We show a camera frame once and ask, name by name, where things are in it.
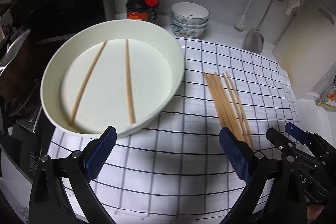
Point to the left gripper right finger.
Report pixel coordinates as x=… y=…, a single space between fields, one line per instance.
x=239 y=154

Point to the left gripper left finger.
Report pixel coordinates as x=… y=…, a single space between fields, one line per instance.
x=97 y=152

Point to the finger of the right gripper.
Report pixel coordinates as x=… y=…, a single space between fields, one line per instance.
x=304 y=137
x=281 y=142

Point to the person's right hand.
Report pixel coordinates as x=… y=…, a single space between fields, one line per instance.
x=318 y=214

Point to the checkered white table cloth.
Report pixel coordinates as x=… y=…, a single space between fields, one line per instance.
x=175 y=170

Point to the large white round tray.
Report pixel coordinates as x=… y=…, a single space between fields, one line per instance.
x=156 y=66

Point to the white cutting board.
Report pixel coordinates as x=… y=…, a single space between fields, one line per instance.
x=306 y=51

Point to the metal spatula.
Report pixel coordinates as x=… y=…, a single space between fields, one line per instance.
x=254 y=40

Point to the bottom floral ceramic bowl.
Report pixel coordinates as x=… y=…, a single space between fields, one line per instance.
x=186 y=32

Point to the floral ceramic bowl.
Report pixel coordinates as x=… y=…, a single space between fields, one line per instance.
x=186 y=32
x=182 y=25
x=189 y=13

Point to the middle floral ceramic bowl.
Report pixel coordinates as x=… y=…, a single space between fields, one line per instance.
x=182 y=25

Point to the top floral ceramic bowl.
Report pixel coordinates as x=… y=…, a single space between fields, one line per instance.
x=189 y=13

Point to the steel pot with handle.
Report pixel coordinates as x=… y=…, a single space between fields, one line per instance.
x=16 y=82

